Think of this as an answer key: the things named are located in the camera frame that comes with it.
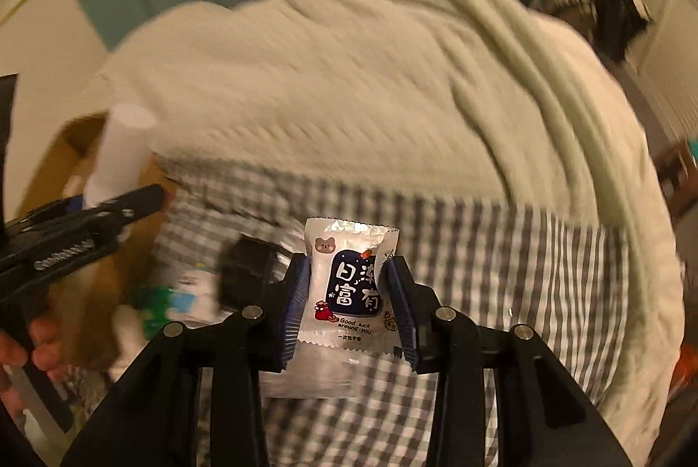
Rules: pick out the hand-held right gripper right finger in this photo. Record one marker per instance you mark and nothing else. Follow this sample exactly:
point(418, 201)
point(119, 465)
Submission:
point(398, 314)

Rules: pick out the black clothing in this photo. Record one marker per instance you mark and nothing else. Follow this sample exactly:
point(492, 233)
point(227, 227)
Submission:
point(616, 3)

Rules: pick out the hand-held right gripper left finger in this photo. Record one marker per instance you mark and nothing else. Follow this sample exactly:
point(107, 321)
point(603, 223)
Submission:
point(299, 309)

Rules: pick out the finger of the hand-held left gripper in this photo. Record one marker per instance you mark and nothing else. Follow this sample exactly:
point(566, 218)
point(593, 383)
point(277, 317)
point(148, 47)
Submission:
point(131, 205)
point(73, 203)

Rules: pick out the cardboard box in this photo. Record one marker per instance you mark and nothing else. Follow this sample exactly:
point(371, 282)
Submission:
point(73, 139)

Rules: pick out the bed with white blanket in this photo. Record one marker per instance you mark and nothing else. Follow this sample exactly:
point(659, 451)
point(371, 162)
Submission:
point(381, 90)

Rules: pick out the white louvred wardrobe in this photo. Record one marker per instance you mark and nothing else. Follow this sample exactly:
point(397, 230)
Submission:
point(665, 36)

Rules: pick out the grey checked bed sheet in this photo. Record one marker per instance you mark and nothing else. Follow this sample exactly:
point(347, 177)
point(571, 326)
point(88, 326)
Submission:
point(491, 281)

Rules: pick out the clear plastic bag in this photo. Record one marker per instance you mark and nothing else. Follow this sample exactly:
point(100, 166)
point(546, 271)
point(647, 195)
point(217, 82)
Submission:
point(305, 379)

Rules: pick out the white paper roll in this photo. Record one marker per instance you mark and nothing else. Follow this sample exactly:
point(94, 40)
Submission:
point(122, 145)

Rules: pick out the wooden stool with teal top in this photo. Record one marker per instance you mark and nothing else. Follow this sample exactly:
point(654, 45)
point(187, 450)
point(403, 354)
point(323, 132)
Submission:
point(679, 178)

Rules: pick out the green and white box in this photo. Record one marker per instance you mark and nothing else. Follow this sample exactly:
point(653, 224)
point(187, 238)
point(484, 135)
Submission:
point(161, 303)

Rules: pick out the white snack packet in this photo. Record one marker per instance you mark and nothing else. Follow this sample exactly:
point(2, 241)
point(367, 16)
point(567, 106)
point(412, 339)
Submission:
point(343, 292)

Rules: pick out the black plastic object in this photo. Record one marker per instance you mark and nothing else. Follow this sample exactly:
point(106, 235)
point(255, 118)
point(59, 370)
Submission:
point(245, 276)

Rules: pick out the person's left hand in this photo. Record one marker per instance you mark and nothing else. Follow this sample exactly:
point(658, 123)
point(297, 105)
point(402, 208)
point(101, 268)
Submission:
point(49, 352)

